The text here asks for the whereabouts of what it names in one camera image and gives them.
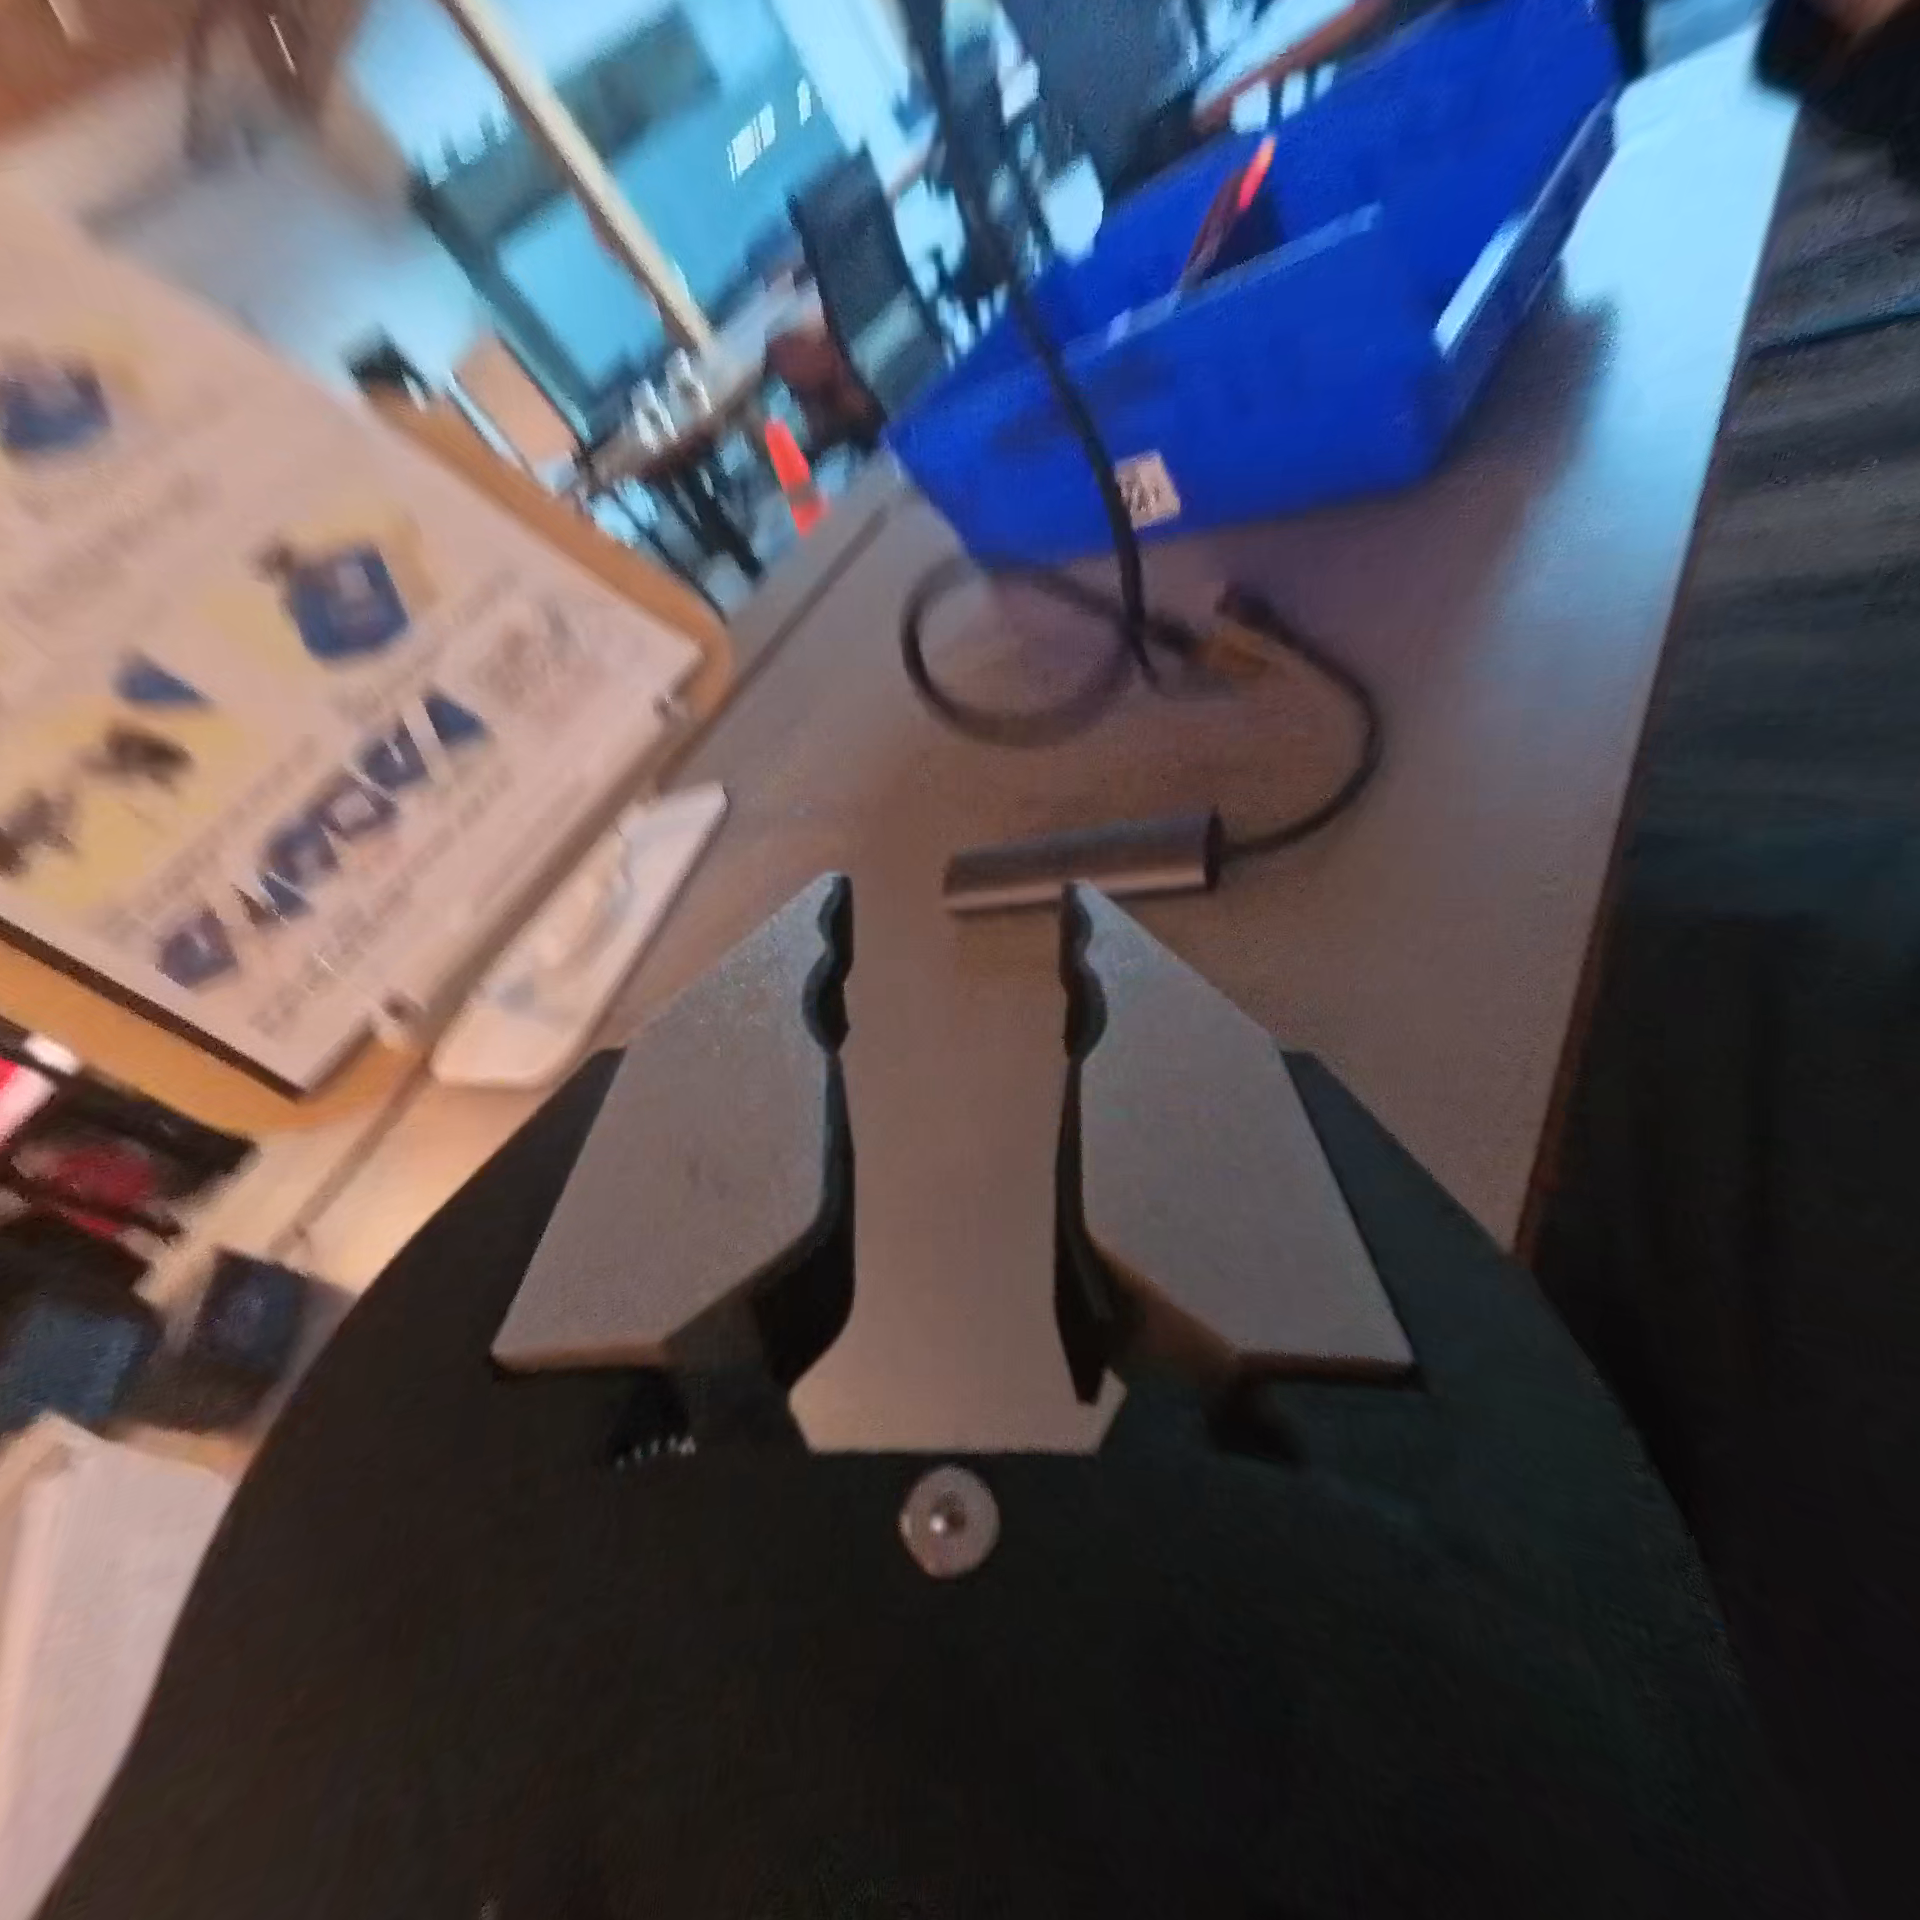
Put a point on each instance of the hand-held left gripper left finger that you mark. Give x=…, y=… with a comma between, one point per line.
x=706, y=1170

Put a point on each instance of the blue plastic bin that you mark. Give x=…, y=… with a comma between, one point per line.
x=1275, y=389

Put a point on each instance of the white stand base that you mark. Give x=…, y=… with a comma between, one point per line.
x=585, y=962

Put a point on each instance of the small black display device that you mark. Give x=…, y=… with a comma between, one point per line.
x=248, y=1328

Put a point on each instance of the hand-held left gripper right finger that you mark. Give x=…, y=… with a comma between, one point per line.
x=1217, y=1187

